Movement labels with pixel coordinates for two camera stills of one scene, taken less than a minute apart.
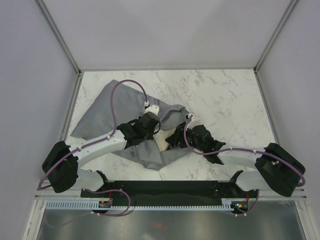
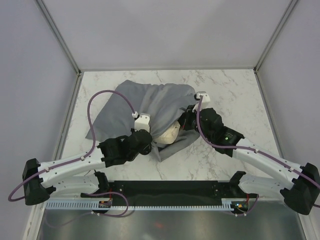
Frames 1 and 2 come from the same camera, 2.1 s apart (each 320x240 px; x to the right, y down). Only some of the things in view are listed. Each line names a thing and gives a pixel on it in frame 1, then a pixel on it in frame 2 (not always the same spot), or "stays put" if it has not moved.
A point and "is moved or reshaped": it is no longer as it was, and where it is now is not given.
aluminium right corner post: x=291 y=5 stays put
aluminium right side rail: x=264 y=99 stays put
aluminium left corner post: x=58 y=35 stays put
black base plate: x=230 y=190 stays put
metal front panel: x=277 y=220 stays put
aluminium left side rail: x=70 y=107 stays put
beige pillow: x=160 y=137 is moved or reshaped
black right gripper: x=177 y=136 -> x=185 y=119
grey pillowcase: x=118 y=104 is moved or reshaped
